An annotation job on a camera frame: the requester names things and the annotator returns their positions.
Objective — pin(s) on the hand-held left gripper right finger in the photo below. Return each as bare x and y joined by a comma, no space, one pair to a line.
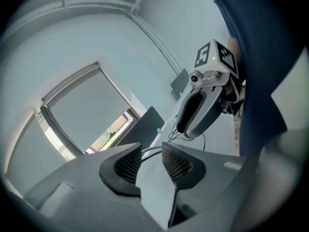
205,178

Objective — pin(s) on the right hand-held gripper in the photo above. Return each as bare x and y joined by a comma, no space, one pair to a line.
212,62

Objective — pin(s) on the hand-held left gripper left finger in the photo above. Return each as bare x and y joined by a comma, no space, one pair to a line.
96,190

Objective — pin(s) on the silver desk lamp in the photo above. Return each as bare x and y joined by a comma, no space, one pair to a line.
151,149

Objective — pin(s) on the person's right forearm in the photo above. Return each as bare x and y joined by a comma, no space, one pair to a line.
233,46

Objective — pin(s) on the long dark grey desk divider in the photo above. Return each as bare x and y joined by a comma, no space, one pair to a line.
147,124

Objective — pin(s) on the person's right hand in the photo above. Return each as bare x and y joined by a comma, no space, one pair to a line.
228,92

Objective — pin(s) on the person in dark blue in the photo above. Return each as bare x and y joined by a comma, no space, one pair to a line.
260,69

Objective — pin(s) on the dark framed window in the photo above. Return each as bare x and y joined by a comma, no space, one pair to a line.
48,120

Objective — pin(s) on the white roller blind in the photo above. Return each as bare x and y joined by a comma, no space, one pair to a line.
91,100

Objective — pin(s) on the white divider bracket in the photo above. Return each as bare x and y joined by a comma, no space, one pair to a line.
159,131

